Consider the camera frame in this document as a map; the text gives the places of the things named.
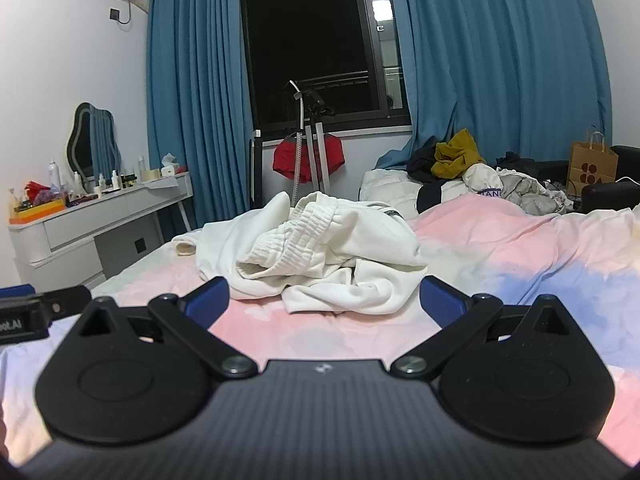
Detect black garment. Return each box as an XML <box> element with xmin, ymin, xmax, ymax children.
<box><xmin>407</xmin><ymin>135</ymin><xmax>451</xmax><ymax>214</ymax></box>

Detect red shorts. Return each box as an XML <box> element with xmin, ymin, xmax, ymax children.
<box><xmin>272</xmin><ymin>135</ymin><xmax>346</xmax><ymax>184</ymax></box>

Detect folded white board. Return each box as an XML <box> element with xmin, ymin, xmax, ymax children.
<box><xmin>248</xmin><ymin>130</ymin><xmax>264</xmax><ymax>209</ymax></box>

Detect white and grey garment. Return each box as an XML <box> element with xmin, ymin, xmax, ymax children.
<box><xmin>462</xmin><ymin>162</ymin><xmax>577</xmax><ymax>216</ymax></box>

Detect group of small cosmetic bottles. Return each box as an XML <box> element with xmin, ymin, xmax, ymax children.
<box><xmin>72</xmin><ymin>157</ymin><xmax>151</xmax><ymax>197</ymax></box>

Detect red packet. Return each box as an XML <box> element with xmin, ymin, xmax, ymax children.
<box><xmin>22</xmin><ymin>180</ymin><xmax>52</xmax><ymax>202</ymax></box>

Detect orange tray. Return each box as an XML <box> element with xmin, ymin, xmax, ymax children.
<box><xmin>10</xmin><ymin>199</ymin><xmax>67</xmax><ymax>222</ymax></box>

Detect dark window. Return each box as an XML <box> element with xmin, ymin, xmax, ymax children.
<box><xmin>239</xmin><ymin>0</ymin><xmax>413</xmax><ymax>133</ymax></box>

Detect black chair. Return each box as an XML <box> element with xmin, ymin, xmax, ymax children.
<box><xmin>582</xmin><ymin>145</ymin><xmax>640</xmax><ymax>212</ymax></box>

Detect dark garment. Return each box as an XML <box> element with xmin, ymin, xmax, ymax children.
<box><xmin>495</xmin><ymin>151</ymin><xmax>537</xmax><ymax>172</ymax></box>

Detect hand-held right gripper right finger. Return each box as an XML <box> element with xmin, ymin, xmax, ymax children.
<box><xmin>390</xmin><ymin>275</ymin><xmax>571</xmax><ymax>380</ymax></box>

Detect white dressing table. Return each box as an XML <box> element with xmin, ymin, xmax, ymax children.
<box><xmin>7</xmin><ymin>171</ymin><xmax>195</xmax><ymax>291</ymax></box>

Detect white sweatshirt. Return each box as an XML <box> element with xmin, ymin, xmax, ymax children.
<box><xmin>172</xmin><ymin>191</ymin><xmax>428</xmax><ymax>317</ymax></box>

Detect white tissue box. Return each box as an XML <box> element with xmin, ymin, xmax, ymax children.
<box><xmin>160</xmin><ymin>152</ymin><xmax>189</xmax><ymax>177</ymax></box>

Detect black tripod stand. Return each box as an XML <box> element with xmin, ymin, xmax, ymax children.
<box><xmin>300</xmin><ymin>90</ymin><xmax>335</xmax><ymax>194</ymax></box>

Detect brown paper bag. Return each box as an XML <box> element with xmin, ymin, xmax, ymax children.
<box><xmin>567</xmin><ymin>130</ymin><xmax>620</xmax><ymax>196</ymax></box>

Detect white pillow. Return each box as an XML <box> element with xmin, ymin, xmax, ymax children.
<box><xmin>359</xmin><ymin>169</ymin><xmax>424</xmax><ymax>221</ymax></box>

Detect pastel tie-dye blanket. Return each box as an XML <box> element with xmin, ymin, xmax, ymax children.
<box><xmin>0</xmin><ymin>192</ymin><xmax>640</xmax><ymax>467</ymax></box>

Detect wavy black-framed mirror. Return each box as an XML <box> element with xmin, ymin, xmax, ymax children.
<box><xmin>67</xmin><ymin>102</ymin><xmax>124</xmax><ymax>181</ymax></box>

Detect mustard yellow garment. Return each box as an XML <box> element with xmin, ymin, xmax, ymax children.
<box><xmin>432</xmin><ymin>129</ymin><xmax>487</xmax><ymax>180</ymax></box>

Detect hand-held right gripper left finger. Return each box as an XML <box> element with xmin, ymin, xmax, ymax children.
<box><xmin>75</xmin><ymin>276</ymin><xmax>260</xmax><ymax>380</ymax></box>

